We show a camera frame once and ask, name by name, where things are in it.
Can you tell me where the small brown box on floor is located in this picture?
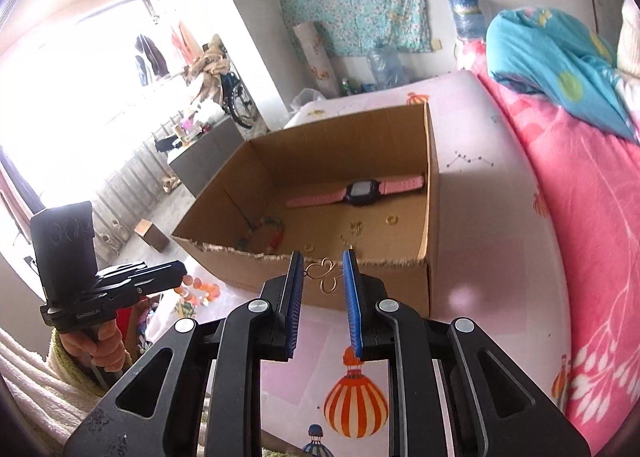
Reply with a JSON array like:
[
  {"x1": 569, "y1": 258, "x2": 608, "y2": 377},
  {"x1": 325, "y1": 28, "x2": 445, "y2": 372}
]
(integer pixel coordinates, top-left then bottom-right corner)
[{"x1": 134, "y1": 218, "x2": 170, "y2": 252}]

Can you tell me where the pink floral blanket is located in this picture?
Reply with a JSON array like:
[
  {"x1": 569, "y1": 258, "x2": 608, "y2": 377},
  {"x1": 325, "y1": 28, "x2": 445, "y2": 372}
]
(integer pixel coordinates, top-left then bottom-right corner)
[{"x1": 457, "y1": 41, "x2": 639, "y2": 453}]

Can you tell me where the blue patterned pillow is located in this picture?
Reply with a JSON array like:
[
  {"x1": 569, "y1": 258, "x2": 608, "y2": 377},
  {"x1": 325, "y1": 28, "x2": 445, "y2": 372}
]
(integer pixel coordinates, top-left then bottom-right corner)
[{"x1": 486, "y1": 7, "x2": 639, "y2": 144}]

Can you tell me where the rolled white paper tube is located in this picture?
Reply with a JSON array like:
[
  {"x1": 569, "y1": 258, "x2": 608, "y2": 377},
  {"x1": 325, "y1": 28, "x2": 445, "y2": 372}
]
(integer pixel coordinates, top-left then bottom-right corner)
[{"x1": 293, "y1": 21, "x2": 340, "y2": 98}]

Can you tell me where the blue water jug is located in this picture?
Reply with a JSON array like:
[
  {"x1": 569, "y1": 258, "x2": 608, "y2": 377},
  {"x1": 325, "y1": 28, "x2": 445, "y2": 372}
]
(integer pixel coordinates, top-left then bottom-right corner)
[{"x1": 448, "y1": 0, "x2": 487, "y2": 41}]

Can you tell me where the gold clasp charm cluster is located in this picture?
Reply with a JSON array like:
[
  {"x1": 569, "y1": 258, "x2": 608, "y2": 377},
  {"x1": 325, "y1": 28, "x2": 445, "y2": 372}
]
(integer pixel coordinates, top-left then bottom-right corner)
[{"x1": 304, "y1": 258, "x2": 343, "y2": 295}]

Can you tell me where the pink strap digital watch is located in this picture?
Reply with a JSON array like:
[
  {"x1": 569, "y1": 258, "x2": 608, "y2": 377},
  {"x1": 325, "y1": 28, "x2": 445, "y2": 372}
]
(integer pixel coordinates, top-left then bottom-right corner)
[{"x1": 286, "y1": 174, "x2": 425, "y2": 209}]

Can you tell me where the colourful bead bracelet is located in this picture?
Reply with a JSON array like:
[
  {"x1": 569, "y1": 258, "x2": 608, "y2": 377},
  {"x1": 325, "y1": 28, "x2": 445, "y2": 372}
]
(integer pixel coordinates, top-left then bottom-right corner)
[{"x1": 234, "y1": 214, "x2": 288, "y2": 256}]

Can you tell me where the grey desk with clutter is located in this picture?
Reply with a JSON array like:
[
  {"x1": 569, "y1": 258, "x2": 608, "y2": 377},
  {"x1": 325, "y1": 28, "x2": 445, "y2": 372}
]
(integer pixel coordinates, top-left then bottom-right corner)
[{"x1": 167, "y1": 117, "x2": 244, "y2": 197}]

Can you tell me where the pink orange bead bracelet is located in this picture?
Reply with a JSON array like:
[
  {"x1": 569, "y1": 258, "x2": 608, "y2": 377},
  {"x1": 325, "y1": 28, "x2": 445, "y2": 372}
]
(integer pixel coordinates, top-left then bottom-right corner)
[{"x1": 171, "y1": 273, "x2": 222, "y2": 308}]

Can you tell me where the person's left hand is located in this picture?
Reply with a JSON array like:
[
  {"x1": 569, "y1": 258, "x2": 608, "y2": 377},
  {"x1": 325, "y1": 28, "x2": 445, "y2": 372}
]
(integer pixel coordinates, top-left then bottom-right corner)
[{"x1": 60, "y1": 321, "x2": 128, "y2": 373}]

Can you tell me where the clothes pile on rack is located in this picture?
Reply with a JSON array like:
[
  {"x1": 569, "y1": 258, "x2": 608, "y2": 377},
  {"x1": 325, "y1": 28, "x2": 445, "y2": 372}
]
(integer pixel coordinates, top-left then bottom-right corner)
[{"x1": 184, "y1": 34, "x2": 231, "y2": 105}]

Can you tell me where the person in white sweater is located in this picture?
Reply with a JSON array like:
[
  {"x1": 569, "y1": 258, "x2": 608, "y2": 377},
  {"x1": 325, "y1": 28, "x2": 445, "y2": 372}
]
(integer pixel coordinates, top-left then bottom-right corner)
[{"x1": 617, "y1": 0, "x2": 640, "y2": 78}]

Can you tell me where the brown cardboard box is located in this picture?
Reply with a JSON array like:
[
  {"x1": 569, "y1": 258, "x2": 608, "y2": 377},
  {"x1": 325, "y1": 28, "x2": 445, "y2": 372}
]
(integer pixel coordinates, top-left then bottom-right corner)
[{"x1": 172, "y1": 104, "x2": 438, "y2": 314}]

